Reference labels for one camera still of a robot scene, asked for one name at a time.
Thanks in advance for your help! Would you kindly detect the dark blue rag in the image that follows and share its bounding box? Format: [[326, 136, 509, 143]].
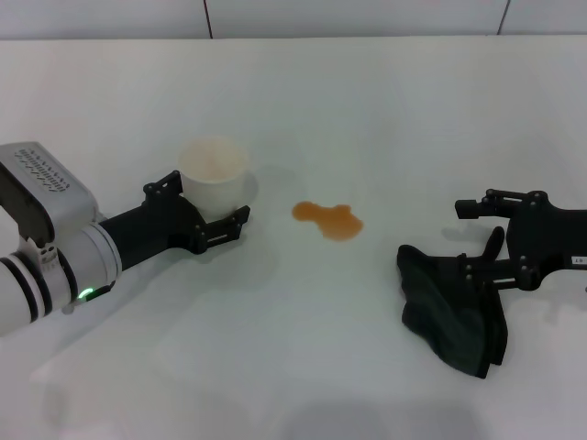
[[396, 226, 511, 380]]

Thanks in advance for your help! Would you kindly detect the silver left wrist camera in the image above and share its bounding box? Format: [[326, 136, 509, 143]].
[[0, 142, 100, 259]]

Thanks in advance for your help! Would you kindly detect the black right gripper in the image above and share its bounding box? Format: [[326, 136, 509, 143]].
[[454, 187, 587, 292]]

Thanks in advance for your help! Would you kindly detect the brown water stain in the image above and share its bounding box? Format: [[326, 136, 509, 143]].
[[292, 200, 366, 243]]

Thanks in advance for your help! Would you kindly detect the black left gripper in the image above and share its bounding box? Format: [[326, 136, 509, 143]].
[[98, 170, 252, 272]]

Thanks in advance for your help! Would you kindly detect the white paper cup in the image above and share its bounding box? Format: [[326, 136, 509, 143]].
[[177, 136, 251, 220]]

